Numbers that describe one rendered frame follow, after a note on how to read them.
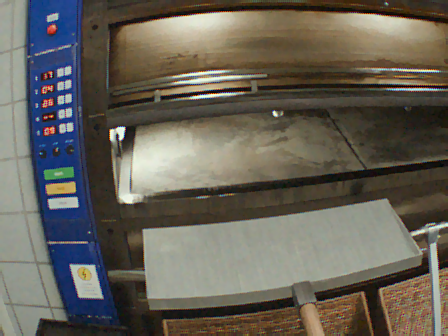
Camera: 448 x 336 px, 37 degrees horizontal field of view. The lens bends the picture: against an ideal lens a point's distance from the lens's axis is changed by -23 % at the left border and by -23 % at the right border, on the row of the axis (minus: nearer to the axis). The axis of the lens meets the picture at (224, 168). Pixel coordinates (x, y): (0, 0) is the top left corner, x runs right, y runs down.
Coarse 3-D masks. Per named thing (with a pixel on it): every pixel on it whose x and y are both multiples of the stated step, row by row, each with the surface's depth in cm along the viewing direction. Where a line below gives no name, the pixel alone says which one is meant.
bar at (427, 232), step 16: (432, 224) 159; (416, 240) 158; (432, 240) 157; (432, 256) 156; (112, 272) 154; (128, 272) 154; (144, 272) 154; (432, 272) 154; (432, 288) 153; (432, 304) 152; (432, 320) 150
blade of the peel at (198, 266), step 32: (224, 224) 172; (256, 224) 171; (288, 224) 170; (320, 224) 168; (352, 224) 165; (384, 224) 163; (160, 256) 160; (192, 256) 159; (224, 256) 159; (256, 256) 157; (288, 256) 156; (320, 256) 154; (352, 256) 152; (384, 256) 149; (416, 256) 141; (160, 288) 147; (192, 288) 146; (224, 288) 146; (256, 288) 145; (288, 288) 140; (320, 288) 140
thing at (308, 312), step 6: (306, 306) 130; (312, 306) 130; (300, 312) 130; (306, 312) 128; (312, 312) 127; (306, 318) 126; (312, 318) 125; (318, 318) 126; (306, 324) 125; (312, 324) 123; (318, 324) 123; (306, 330) 123; (312, 330) 121; (318, 330) 121
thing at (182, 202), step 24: (384, 168) 197; (408, 168) 195; (432, 168) 193; (168, 192) 194; (192, 192) 193; (216, 192) 192; (240, 192) 191; (264, 192) 191; (288, 192) 191; (312, 192) 192; (336, 192) 192; (360, 192) 193; (120, 216) 190; (144, 216) 190
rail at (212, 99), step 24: (192, 96) 168; (216, 96) 168; (240, 96) 169; (264, 96) 169; (288, 96) 169; (312, 96) 170; (336, 96) 170; (360, 96) 170; (384, 96) 171; (408, 96) 171; (432, 96) 172
